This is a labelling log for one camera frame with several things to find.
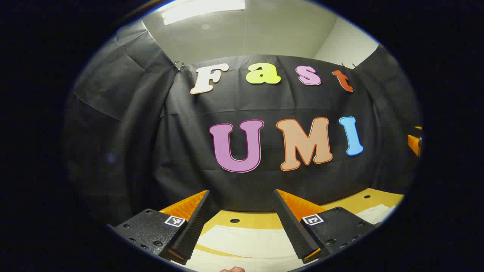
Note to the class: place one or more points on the ceiling light panel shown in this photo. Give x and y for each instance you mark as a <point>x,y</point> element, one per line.
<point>200,9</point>

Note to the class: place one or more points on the white jeans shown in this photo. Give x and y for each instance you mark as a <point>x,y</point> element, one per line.
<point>245,241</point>

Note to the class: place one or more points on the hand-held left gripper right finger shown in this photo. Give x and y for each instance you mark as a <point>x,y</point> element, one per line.
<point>293,230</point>

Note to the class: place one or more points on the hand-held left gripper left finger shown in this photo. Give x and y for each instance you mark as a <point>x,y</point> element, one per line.
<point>193,230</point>

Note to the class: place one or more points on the black backdrop cloth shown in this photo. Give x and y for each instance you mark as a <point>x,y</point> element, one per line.
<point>151,151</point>

